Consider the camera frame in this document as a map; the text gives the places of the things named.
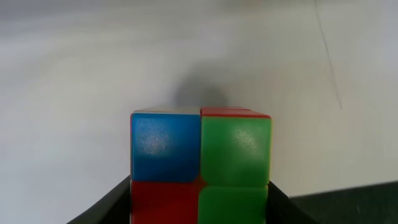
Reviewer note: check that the many-coloured puzzle cube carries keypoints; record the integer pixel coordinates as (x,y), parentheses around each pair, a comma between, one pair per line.
(199,155)

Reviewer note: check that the white shelf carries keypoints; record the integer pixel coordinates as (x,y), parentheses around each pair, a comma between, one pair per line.
(62,93)

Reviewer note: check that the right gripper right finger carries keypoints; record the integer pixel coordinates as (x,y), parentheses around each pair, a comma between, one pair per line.
(286,208)

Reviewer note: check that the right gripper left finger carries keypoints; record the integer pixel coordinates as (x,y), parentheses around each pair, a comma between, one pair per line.
(109,207)

